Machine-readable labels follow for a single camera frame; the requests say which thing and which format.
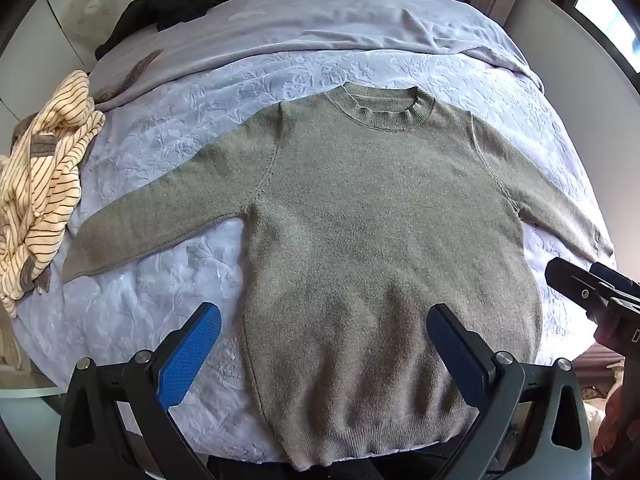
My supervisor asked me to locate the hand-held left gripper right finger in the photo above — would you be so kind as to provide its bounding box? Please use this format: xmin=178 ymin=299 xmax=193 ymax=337
xmin=426 ymin=303 xmax=593 ymax=480

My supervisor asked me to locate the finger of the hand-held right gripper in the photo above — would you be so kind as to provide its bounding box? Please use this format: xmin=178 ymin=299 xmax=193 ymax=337
xmin=589 ymin=261 xmax=640 ymax=297
xmin=544 ymin=257 xmax=610 ymax=312

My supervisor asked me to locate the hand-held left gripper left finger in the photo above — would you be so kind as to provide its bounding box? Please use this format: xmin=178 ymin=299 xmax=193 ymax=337
xmin=56 ymin=302 xmax=222 ymax=480

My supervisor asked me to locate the grey-green knit sweater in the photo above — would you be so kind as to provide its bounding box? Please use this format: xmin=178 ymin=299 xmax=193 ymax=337
xmin=62 ymin=82 xmax=616 ymax=472

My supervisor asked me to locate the person's right hand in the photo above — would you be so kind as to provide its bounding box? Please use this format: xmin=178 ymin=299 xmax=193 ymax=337
xmin=592 ymin=377 xmax=640 ymax=468

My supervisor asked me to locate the lavender embossed bedspread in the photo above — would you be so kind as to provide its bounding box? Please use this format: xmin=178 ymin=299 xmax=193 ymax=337
xmin=12 ymin=47 xmax=618 ymax=466

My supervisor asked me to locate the cream striped garment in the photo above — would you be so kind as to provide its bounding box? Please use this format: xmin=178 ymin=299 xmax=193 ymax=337
xmin=0 ymin=70 xmax=107 ymax=319

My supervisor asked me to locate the window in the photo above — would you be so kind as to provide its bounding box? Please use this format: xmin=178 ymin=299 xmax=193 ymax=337
xmin=550 ymin=0 xmax=640 ymax=76

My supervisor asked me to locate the brown cloth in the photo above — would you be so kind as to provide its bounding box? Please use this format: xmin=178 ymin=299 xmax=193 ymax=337
xmin=94 ymin=49 xmax=166 ymax=104

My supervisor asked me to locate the lavender smooth blanket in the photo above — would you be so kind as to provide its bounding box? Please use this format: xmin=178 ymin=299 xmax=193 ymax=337
xmin=90 ymin=0 xmax=545 ymax=111

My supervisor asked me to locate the black clothing pile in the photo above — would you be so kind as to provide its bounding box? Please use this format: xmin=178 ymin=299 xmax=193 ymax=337
xmin=95 ymin=0 xmax=261 ymax=61

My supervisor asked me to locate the white fan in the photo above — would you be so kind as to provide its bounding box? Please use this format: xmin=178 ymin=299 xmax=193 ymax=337
xmin=65 ymin=0 xmax=121 ymax=42

